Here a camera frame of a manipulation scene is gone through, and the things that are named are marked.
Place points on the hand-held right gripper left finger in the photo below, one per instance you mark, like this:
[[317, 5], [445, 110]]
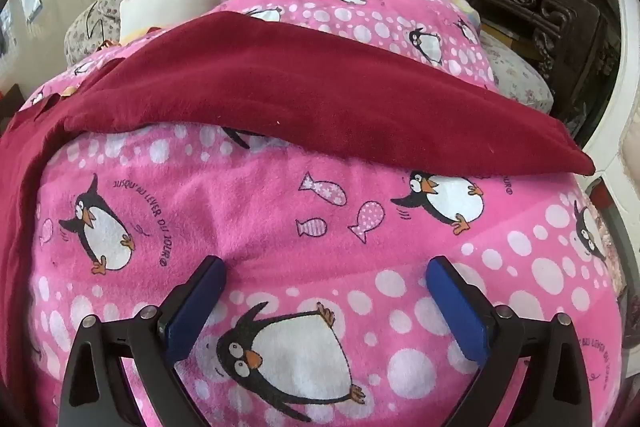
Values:
[[192, 307]]

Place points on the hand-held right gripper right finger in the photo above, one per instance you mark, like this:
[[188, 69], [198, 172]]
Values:
[[460, 307]]

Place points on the dark red fleece garment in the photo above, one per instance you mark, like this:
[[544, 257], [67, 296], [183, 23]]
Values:
[[300, 82]]

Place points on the pink penguin printed blanket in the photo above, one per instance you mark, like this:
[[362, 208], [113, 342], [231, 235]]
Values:
[[250, 207]]

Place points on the pale floral cushion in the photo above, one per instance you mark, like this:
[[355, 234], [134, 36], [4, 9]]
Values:
[[515, 72]]

